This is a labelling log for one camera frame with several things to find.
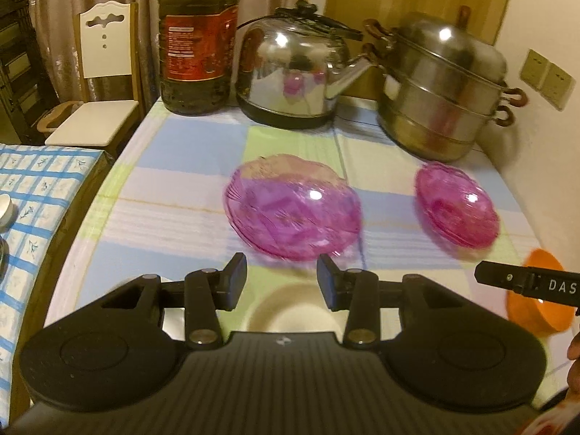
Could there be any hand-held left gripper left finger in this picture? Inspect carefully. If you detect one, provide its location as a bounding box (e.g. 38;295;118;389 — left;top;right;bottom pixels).
100;253;248;351

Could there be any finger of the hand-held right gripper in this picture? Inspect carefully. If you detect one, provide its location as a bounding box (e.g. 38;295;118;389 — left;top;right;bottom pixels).
474;260;540;297

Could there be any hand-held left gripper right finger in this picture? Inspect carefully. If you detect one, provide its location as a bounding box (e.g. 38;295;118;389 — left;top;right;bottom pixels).
316;254;459;351

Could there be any orange plastic bowl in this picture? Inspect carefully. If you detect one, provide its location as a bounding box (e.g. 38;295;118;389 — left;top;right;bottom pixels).
506;248;577;332

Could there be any small pink glass plate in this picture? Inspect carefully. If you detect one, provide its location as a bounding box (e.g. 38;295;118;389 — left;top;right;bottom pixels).
415;161;500;250

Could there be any large pink glass plate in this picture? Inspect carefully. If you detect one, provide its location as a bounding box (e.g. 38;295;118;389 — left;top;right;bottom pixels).
223;154;363;262

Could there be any person's right hand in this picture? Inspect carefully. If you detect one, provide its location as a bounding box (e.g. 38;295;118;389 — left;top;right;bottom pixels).
567;332;580;390

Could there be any pastel checked tablecloth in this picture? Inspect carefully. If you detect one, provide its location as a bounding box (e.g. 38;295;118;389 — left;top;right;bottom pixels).
45;99;565;418

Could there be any stainless steel steamer pot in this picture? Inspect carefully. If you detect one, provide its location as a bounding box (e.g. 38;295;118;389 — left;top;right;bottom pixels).
362;5;529;164

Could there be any stainless steel kettle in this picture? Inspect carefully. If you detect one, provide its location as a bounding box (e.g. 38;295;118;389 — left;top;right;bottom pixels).
235;1;386;130

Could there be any blue grid tablecloth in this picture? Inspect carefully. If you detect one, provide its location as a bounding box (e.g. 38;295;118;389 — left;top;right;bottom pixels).
0;142;108;393

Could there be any dark cooking oil bottle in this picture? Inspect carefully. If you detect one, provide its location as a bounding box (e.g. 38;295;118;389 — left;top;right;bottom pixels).
157;0;241;116

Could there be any white wooden chair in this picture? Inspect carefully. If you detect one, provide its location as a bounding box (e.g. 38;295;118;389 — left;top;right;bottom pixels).
43;2;146;148

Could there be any dark wooden furniture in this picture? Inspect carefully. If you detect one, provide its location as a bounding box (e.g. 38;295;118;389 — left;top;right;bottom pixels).
0;0;51;146

